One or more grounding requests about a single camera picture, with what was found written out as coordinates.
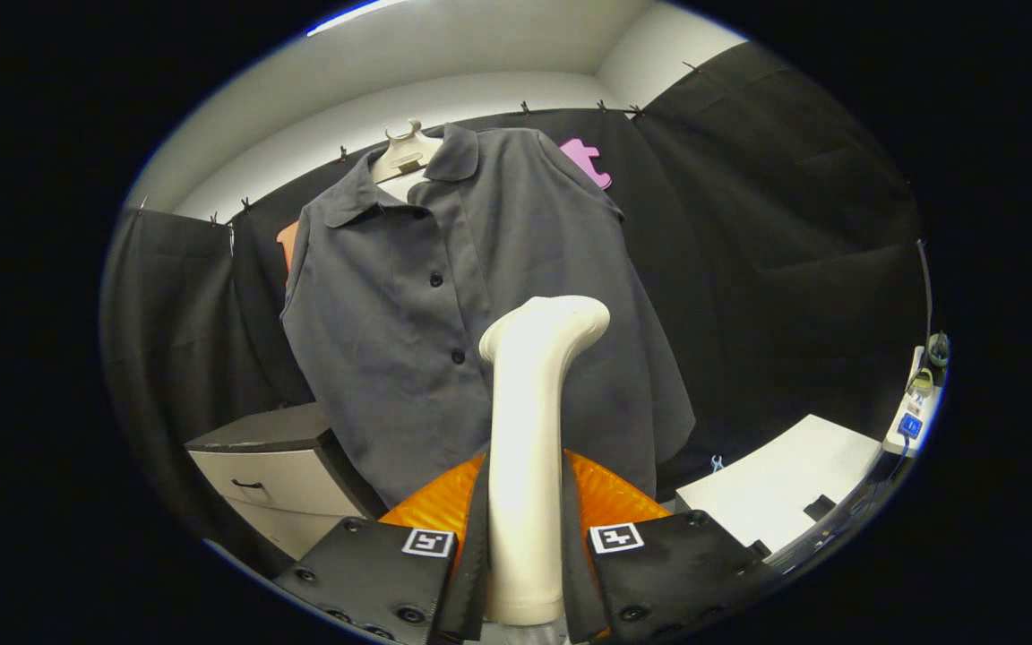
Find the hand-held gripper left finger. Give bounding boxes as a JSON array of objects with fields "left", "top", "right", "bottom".
[{"left": 272, "top": 452, "right": 490, "bottom": 644}]

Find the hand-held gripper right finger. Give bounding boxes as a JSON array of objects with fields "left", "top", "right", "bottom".
[{"left": 561, "top": 451, "right": 781, "bottom": 644}]

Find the white garment steamer head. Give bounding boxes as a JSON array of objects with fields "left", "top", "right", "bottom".
[{"left": 478, "top": 296, "right": 612, "bottom": 626}]

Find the dark grey button shirt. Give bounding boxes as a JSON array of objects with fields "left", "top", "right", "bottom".
[{"left": 279, "top": 124, "right": 696, "bottom": 512}]

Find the white table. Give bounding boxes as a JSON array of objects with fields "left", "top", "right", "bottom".
[{"left": 675, "top": 414, "right": 884, "bottom": 556}]

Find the grey top drawer cabinet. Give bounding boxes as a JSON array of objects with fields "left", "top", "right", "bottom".
[{"left": 185, "top": 401, "right": 387, "bottom": 561}]

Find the white power strip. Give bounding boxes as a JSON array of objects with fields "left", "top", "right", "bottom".
[{"left": 881, "top": 345, "right": 949, "bottom": 458}]

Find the cream mannequin torso stand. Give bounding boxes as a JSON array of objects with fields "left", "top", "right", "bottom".
[{"left": 371, "top": 118, "right": 445, "bottom": 205}]

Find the black backdrop cloth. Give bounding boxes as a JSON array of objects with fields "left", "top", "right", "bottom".
[{"left": 99, "top": 40, "right": 929, "bottom": 574}]

